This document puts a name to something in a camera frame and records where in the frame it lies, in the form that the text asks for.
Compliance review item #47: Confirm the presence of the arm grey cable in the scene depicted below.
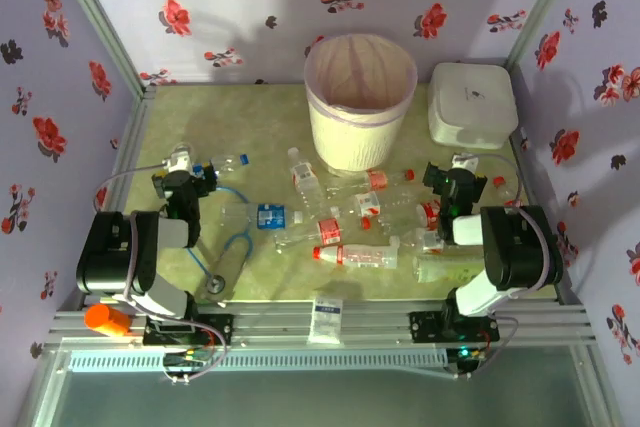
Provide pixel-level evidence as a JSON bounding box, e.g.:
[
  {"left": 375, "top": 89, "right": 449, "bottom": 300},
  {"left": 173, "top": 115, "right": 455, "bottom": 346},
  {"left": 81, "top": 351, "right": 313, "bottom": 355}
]
[
  {"left": 92, "top": 162, "right": 229, "bottom": 383},
  {"left": 457, "top": 152, "right": 551, "bottom": 381}
]

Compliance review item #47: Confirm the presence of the aluminium side rail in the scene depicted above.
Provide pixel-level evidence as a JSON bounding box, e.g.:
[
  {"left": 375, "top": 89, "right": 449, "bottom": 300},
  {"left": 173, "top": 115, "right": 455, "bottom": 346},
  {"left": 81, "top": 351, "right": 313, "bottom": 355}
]
[
  {"left": 54, "top": 86, "right": 159, "bottom": 313},
  {"left": 507, "top": 64, "right": 586, "bottom": 306}
]

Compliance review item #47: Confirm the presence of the white bin with liner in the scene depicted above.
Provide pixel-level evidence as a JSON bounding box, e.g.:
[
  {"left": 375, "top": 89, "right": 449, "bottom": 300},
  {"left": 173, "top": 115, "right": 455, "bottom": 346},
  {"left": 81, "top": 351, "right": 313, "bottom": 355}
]
[{"left": 303, "top": 32, "right": 419, "bottom": 173}]

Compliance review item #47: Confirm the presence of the white paper sachet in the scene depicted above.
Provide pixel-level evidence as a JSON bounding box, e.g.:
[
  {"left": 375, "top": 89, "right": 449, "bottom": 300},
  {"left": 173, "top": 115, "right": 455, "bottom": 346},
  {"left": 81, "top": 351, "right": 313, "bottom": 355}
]
[{"left": 307, "top": 296, "right": 345, "bottom": 347}]

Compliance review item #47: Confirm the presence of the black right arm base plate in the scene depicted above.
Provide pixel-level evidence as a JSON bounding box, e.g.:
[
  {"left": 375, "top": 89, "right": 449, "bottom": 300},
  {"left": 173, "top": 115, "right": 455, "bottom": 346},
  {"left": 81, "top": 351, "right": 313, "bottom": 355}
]
[{"left": 408, "top": 310, "right": 501, "bottom": 344}]

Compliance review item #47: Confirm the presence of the grey slotted cable duct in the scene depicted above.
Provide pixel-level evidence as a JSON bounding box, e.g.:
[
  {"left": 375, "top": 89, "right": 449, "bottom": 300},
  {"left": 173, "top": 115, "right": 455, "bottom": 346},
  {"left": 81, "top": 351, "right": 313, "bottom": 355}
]
[{"left": 67, "top": 349, "right": 449, "bottom": 373}]

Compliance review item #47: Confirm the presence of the left arm grey cable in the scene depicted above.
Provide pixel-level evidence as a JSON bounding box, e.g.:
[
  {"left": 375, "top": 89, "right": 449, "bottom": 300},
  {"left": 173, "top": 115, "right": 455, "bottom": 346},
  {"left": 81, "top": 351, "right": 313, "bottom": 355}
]
[{"left": 92, "top": 162, "right": 229, "bottom": 383}]

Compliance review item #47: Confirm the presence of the circuit board with green light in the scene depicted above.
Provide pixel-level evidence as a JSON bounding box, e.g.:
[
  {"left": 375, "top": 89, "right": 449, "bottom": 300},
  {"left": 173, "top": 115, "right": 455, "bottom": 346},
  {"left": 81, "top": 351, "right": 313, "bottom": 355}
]
[{"left": 447, "top": 344, "right": 489, "bottom": 378}]

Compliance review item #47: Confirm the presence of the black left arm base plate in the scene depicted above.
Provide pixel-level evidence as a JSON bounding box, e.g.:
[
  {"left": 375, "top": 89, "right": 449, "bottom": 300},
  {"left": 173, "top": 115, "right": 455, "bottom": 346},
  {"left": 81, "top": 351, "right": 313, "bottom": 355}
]
[{"left": 143, "top": 314, "right": 235, "bottom": 347}]

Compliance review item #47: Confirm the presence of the white lidded plastic box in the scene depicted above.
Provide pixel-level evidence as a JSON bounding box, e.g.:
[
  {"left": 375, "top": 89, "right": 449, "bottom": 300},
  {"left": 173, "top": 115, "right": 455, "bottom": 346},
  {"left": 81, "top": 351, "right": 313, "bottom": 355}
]
[{"left": 426, "top": 61, "right": 520, "bottom": 151}]

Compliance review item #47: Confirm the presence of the wide aluminium mounting rail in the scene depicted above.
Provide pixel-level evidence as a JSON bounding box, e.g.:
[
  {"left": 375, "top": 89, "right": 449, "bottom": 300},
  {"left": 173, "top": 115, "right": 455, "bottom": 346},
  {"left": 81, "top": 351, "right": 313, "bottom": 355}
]
[{"left": 47, "top": 299, "right": 599, "bottom": 348}]

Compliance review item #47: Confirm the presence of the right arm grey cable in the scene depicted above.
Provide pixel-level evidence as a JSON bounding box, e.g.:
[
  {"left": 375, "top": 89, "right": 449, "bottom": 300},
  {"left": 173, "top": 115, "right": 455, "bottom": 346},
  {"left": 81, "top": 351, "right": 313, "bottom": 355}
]
[{"left": 457, "top": 152, "right": 551, "bottom": 381}]

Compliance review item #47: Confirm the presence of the red-capped bottle red label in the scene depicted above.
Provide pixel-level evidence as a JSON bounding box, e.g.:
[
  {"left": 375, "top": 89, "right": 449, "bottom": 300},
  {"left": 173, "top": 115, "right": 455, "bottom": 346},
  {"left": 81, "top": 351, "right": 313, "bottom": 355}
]
[
  {"left": 273, "top": 218, "right": 374, "bottom": 254},
  {"left": 325, "top": 168, "right": 416, "bottom": 200},
  {"left": 416, "top": 199, "right": 442, "bottom": 229},
  {"left": 312, "top": 242, "right": 400, "bottom": 272}
]

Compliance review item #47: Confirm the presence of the white-capped bottle red-white label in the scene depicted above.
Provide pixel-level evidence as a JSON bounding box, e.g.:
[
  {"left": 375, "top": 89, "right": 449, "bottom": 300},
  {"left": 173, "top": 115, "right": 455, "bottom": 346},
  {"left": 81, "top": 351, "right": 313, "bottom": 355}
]
[
  {"left": 286, "top": 146, "right": 322, "bottom": 211},
  {"left": 327, "top": 190, "right": 426, "bottom": 221},
  {"left": 387, "top": 226, "right": 445, "bottom": 254}
]

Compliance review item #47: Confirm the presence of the blue stethoscope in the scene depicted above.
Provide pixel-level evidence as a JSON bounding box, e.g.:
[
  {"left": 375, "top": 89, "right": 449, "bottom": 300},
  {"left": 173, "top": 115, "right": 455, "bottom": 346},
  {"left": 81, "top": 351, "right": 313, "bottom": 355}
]
[{"left": 187, "top": 185, "right": 254, "bottom": 296}]

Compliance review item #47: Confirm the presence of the orange cylinder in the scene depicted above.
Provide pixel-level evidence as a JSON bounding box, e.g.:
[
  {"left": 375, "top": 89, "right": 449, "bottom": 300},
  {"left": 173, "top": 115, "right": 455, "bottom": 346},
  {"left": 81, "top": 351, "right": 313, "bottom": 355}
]
[{"left": 83, "top": 303, "right": 132, "bottom": 338}]

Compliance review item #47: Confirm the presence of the roll of clear tape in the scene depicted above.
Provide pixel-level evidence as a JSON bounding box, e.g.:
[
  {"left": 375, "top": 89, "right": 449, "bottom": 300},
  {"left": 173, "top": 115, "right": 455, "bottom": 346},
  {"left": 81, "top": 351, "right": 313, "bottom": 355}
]
[{"left": 164, "top": 149, "right": 195, "bottom": 173}]

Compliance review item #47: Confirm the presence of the aluminium frame post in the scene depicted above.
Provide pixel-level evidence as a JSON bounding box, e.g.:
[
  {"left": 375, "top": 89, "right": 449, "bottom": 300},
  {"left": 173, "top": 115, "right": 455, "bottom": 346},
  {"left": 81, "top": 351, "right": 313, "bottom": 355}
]
[
  {"left": 504, "top": 0, "right": 586, "bottom": 71},
  {"left": 47, "top": 0, "right": 151, "bottom": 98}
]

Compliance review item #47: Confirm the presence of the clear bottle blue cap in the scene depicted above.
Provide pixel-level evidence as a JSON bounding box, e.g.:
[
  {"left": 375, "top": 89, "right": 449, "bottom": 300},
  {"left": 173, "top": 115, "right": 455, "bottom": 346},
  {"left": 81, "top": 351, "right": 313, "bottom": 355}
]
[{"left": 198, "top": 153, "right": 251, "bottom": 182}]

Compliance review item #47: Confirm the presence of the red-capped clear bottle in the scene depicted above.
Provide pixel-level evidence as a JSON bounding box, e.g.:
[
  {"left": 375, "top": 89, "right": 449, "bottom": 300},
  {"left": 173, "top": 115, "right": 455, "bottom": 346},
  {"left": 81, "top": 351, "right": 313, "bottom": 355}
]
[{"left": 491, "top": 175, "right": 524, "bottom": 207}]

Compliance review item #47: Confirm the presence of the small blue box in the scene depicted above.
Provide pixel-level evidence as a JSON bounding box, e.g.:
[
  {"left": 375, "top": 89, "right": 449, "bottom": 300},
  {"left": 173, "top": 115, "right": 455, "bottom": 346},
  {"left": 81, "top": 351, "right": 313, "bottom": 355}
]
[{"left": 221, "top": 202, "right": 305, "bottom": 232}]

